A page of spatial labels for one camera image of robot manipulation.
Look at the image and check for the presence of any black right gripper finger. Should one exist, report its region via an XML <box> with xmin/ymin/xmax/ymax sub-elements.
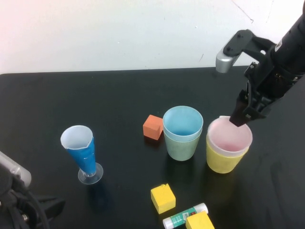
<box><xmin>230</xmin><ymin>92</ymin><xmax>251</xmax><ymax>127</ymax></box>
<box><xmin>246</xmin><ymin>103</ymin><xmax>272</xmax><ymax>120</ymax></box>

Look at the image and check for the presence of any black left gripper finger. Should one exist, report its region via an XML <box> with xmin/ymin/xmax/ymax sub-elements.
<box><xmin>35</xmin><ymin>195</ymin><xmax>67</xmax><ymax>218</ymax></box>

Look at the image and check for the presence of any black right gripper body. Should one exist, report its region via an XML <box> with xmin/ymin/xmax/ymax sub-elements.
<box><xmin>243</xmin><ymin>53</ymin><xmax>305</xmax><ymax>108</ymax></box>

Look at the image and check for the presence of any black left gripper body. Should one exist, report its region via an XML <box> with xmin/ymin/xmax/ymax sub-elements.
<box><xmin>0</xmin><ymin>188</ymin><xmax>48</xmax><ymax>229</ymax></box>

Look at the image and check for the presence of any pink plastic cup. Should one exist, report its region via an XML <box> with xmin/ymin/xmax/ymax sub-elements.
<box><xmin>207</xmin><ymin>117</ymin><xmax>253</xmax><ymax>158</ymax></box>

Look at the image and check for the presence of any yellow plastic cup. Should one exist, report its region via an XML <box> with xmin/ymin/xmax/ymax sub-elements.
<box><xmin>206</xmin><ymin>139</ymin><xmax>250</xmax><ymax>174</ymax></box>

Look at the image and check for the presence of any light blue plastic cup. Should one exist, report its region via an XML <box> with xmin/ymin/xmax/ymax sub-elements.
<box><xmin>162</xmin><ymin>106</ymin><xmax>204</xmax><ymax>144</ymax></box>

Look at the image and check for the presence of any blue measuring glass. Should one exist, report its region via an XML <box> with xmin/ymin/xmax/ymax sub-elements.
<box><xmin>61</xmin><ymin>133</ymin><xmax>104</xmax><ymax>185</ymax></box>

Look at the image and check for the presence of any blue white paper cone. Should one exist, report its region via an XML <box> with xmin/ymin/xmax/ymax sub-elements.
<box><xmin>60</xmin><ymin>125</ymin><xmax>97</xmax><ymax>176</ymax></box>

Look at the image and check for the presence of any pale green plastic cup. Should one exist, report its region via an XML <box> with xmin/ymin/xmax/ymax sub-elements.
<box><xmin>163</xmin><ymin>130</ymin><xmax>203</xmax><ymax>162</ymax></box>

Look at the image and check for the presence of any orange cube block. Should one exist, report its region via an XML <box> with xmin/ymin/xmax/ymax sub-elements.
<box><xmin>142</xmin><ymin>114</ymin><xmax>163</xmax><ymax>141</ymax></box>

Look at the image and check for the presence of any yellow cube block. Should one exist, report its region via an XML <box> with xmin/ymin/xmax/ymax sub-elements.
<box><xmin>185</xmin><ymin>211</ymin><xmax>215</xmax><ymax>229</ymax></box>
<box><xmin>150</xmin><ymin>183</ymin><xmax>177</xmax><ymax>215</ymax></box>

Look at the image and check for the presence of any green white glue stick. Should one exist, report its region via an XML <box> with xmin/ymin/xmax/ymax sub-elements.
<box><xmin>162</xmin><ymin>203</ymin><xmax>209</xmax><ymax>229</ymax></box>

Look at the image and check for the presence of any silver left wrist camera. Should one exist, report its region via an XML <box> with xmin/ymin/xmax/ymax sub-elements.
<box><xmin>0</xmin><ymin>150</ymin><xmax>32</xmax><ymax>189</ymax></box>

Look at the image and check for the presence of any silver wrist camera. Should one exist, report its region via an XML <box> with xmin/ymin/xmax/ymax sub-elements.
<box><xmin>0</xmin><ymin>150</ymin><xmax>32</xmax><ymax>189</ymax></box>
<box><xmin>215</xmin><ymin>29</ymin><xmax>270</xmax><ymax>73</ymax></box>

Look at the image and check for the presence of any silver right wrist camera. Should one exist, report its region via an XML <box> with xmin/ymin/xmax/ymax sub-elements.
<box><xmin>215</xmin><ymin>29</ymin><xmax>270</xmax><ymax>73</ymax></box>

